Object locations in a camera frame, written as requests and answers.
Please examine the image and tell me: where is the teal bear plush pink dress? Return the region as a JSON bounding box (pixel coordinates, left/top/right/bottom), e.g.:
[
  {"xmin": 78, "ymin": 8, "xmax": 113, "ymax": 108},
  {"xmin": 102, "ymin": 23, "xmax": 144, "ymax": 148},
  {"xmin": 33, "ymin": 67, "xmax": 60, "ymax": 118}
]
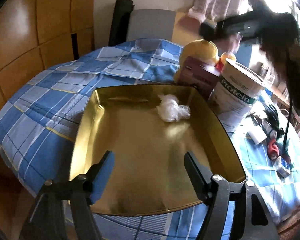
[{"xmin": 276, "ymin": 128, "xmax": 293, "ymax": 170}]

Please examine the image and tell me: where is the blue tissue pack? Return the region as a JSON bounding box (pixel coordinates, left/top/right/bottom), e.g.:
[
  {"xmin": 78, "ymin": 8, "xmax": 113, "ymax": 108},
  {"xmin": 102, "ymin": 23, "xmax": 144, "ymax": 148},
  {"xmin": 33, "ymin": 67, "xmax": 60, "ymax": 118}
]
[{"xmin": 275, "ymin": 156, "xmax": 290, "ymax": 178}]

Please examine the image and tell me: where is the yellow bear plush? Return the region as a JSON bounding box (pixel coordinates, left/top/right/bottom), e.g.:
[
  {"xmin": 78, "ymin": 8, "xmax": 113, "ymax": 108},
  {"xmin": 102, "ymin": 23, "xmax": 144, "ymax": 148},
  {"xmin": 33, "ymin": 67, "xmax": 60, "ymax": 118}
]
[{"xmin": 173, "ymin": 39, "xmax": 236, "ymax": 83}]

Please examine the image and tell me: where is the gold metal tray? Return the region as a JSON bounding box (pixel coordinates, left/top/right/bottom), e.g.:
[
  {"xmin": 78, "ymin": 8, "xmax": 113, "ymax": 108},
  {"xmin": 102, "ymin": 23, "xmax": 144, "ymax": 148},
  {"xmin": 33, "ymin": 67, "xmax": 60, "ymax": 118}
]
[{"xmin": 70, "ymin": 85, "xmax": 246, "ymax": 216}]

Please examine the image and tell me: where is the multicolour headboard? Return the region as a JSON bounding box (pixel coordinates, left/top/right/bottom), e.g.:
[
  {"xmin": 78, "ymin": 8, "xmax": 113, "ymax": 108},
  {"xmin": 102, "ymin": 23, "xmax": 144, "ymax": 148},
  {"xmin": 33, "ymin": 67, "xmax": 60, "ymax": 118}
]
[{"xmin": 126, "ymin": 9, "xmax": 202, "ymax": 46}]

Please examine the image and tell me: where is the pink curtain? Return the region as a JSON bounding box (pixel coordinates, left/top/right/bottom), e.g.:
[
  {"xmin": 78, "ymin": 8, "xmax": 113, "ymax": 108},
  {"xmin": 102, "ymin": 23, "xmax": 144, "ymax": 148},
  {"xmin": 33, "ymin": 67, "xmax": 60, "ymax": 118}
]
[{"xmin": 188, "ymin": 0, "xmax": 242, "ymax": 23}]

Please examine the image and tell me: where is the blue plaid bed sheet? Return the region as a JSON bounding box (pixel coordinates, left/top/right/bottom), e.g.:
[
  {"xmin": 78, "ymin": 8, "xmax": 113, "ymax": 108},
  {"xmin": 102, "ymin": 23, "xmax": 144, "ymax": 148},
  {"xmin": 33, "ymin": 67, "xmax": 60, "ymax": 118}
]
[{"xmin": 0, "ymin": 37, "xmax": 300, "ymax": 240}]

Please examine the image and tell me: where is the clear plastic bag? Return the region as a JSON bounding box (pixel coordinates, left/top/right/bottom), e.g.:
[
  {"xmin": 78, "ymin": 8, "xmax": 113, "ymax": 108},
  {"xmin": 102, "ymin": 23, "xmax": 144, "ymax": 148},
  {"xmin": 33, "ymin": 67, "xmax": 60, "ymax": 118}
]
[{"xmin": 157, "ymin": 94, "xmax": 191, "ymax": 122}]

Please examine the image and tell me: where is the white protein powder can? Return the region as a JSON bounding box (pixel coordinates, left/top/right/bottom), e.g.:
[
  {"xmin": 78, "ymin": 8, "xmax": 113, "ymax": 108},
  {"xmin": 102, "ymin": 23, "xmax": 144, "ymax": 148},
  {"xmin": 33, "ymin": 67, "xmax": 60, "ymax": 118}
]
[{"xmin": 207, "ymin": 59, "xmax": 264, "ymax": 132}]

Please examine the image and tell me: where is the black hair wig piece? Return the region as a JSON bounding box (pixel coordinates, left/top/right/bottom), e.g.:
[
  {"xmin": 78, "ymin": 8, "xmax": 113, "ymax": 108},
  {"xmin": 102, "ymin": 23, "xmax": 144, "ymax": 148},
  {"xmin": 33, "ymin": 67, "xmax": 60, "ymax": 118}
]
[{"xmin": 249, "ymin": 102, "xmax": 285, "ymax": 139}]

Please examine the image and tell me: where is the red plush sock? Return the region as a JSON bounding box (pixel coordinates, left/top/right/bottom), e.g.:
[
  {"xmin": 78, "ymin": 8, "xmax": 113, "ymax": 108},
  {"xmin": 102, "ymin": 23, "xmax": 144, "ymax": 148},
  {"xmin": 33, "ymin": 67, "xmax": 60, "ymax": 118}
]
[{"xmin": 267, "ymin": 139, "xmax": 279, "ymax": 160}]

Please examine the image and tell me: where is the maroon box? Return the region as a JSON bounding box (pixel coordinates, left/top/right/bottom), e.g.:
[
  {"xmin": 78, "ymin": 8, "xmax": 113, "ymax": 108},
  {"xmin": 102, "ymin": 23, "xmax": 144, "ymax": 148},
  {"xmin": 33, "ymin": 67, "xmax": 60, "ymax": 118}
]
[{"xmin": 176, "ymin": 56, "xmax": 220, "ymax": 100}]

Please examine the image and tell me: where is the white sponge block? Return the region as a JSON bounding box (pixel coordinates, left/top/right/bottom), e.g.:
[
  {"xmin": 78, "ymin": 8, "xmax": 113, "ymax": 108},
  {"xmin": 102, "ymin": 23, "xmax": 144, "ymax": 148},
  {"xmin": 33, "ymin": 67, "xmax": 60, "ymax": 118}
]
[{"xmin": 247, "ymin": 126, "xmax": 267, "ymax": 145}]

